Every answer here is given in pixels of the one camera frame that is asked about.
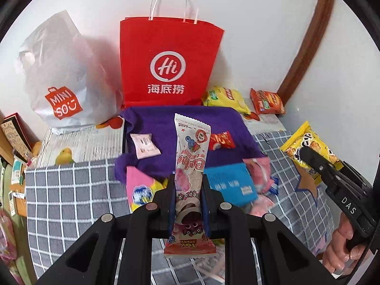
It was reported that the yellow triangular snack packet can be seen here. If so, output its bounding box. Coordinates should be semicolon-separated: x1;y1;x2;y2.
280;121;343;186

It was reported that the green noodle snack packet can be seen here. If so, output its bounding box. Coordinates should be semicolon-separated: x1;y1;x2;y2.
212;239;225;246

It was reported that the pink Haidilao snack packet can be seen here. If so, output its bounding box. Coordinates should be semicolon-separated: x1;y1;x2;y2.
243;156;274;194

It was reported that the purple towel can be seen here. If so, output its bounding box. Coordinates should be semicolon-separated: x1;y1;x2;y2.
114;105;264;184

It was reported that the brown wooden door frame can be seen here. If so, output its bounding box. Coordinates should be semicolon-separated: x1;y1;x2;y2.
277;0;335;105

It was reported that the blue tissue pack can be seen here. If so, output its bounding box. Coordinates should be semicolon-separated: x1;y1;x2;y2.
204;163;258;207

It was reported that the pink yellow snack bag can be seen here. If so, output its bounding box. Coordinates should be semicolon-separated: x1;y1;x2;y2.
126;166;165;212

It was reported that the pale pink pastry packet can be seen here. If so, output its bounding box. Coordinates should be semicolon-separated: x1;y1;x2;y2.
130;134;161;160

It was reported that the white plastic Miniso bag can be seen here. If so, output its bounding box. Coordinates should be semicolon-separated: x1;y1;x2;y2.
17;10;122;134

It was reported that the brown patterned box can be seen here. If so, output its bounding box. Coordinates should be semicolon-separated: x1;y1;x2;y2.
1;113;37;162

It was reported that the pink white candy packet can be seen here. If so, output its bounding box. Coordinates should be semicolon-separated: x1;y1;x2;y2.
164;113;216;258

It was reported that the red small snack packet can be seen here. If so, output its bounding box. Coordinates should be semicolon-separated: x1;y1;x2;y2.
209;131;236;151

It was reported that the orange chips bag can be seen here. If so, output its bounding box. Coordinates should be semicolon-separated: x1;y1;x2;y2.
250;89;286;114

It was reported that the person's right hand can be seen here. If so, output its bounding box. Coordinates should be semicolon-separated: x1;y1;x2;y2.
322;213;366;275

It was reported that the red paper shopping bag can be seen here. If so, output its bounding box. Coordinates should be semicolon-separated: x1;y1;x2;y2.
120;0;224;107

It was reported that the pink peach candy packet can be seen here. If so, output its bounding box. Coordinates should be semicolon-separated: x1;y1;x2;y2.
249;194;274;218

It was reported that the yellow chips bag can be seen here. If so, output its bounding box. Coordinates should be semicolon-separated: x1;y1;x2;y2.
202;86;251;114

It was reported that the grey checkered tablecloth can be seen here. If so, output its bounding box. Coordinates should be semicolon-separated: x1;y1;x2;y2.
26;131;334;277

